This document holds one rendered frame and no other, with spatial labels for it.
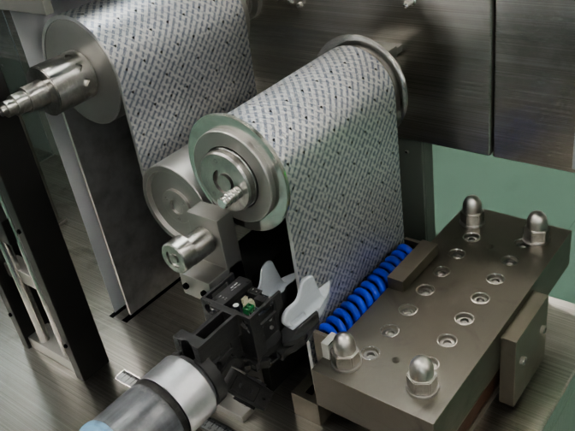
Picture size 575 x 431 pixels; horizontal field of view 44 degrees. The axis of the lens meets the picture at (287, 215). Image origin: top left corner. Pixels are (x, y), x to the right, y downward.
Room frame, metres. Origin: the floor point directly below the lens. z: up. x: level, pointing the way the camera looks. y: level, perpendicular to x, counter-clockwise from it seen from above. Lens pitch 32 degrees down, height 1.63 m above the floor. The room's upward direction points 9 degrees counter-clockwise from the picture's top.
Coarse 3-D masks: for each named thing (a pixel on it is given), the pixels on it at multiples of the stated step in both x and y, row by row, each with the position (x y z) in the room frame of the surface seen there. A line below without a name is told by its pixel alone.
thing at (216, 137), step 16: (224, 128) 0.71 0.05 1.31; (208, 144) 0.72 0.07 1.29; (224, 144) 0.71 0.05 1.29; (240, 144) 0.69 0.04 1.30; (256, 160) 0.68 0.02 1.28; (256, 176) 0.68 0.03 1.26; (272, 176) 0.67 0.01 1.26; (208, 192) 0.74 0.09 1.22; (272, 192) 0.67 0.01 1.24; (256, 208) 0.69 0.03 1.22; (272, 208) 0.68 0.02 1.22
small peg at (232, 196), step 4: (232, 188) 0.68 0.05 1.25; (236, 188) 0.68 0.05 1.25; (228, 192) 0.67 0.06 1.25; (232, 192) 0.67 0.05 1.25; (236, 192) 0.68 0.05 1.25; (240, 192) 0.68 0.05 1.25; (224, 196) 0.67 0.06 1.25; (228, 196) 0.67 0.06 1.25; (232, 196) 0.67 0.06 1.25; (236, 196) 0.67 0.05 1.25; (240, 196) 0.68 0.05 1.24; (220, 200) 0.66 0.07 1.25; (224, 200) 0.66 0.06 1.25; (228, 200) 0.66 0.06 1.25; (232, 200) 0.67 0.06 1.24; (236, 200) 0.67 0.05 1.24; (220, 204) 0.67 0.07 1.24; (224, 204) 0.66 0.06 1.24; (228, 204) 0.66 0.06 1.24; (224, 208) 0.66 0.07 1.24
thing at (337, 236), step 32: (384, 160) 0.82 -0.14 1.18; (320, 192) 0.72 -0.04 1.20; (352, 192) 0.76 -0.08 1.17; (384, 192) 0.82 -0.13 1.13; (288, 224) 0.68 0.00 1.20; (320, 224) 0.71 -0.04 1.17; (352, 224) 0.76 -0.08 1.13; (384, 224) 0.81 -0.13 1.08; (320, 256) 0.71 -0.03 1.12; (352, 256) 0.75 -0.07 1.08; (384, 256) 0.81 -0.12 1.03; (352, 288) 0.75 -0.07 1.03; (320, 320) 0.70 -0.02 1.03
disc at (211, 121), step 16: (192, 128) 0.75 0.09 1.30; (208, 128) 0.73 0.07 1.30; (240, 128) 0.70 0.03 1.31; (192, 144) 0.76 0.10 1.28; (256, 144) 0.69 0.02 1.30; (192, 160) 0.76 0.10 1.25; (272, 160) 0.67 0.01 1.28; (288, 192) 0.66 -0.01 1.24; (288, 208) 0.67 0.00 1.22; (240, 224) 0.72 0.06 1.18; (256, 224) 0.70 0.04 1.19; (272, 224) 0.68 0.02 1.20
